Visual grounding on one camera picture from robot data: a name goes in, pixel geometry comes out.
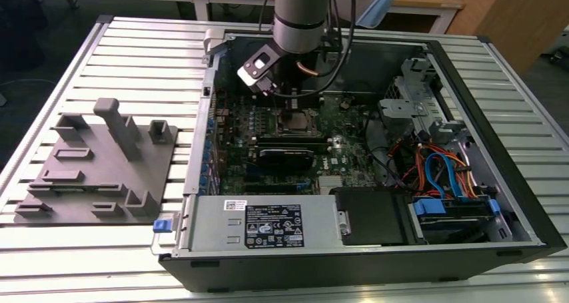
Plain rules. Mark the grey parts rack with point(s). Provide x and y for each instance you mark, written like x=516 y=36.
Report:
x=111 y=170

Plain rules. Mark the metal drive cage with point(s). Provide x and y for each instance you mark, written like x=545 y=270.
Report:
x=400 y=113

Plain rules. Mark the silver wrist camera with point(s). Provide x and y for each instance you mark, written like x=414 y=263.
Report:
x=260 y=70

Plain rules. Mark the silver chipset heatsink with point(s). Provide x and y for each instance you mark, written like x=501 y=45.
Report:
x=332 y=183

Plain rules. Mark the wooden cabinet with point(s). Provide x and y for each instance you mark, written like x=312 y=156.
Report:
x=511 y=16

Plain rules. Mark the hard disk in blue carrier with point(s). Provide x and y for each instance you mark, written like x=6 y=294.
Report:
x=429 y=208

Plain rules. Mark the black PC case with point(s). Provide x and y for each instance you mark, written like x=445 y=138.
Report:
x=312 y=273

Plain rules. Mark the black expansion slot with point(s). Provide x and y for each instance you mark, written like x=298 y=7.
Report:
x=276 y=191

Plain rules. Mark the CPU socket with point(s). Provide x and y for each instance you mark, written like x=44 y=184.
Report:
x=278 y=131

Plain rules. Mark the RAM stick with label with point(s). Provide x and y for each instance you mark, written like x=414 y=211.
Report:
x=312 y=100

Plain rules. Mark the silver power supply unit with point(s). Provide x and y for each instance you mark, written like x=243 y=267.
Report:
x=213 y=216

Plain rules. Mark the black plastic shroud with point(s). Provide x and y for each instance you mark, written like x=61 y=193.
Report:
x=373 y=216

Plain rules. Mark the blue case latch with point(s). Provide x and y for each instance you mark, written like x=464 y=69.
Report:
x=161 y=226

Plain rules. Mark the grey case latch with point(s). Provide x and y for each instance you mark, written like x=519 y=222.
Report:
x=211 y=40

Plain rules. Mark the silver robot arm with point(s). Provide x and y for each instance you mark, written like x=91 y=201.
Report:
x=298 y=16

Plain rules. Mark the black graphics card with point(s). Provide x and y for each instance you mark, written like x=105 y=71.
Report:
x=285 y=160

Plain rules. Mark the silver CPU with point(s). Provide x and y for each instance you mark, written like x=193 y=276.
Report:
x=300 y=123

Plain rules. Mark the green motherboard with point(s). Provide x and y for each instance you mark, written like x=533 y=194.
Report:
x=352 y=153

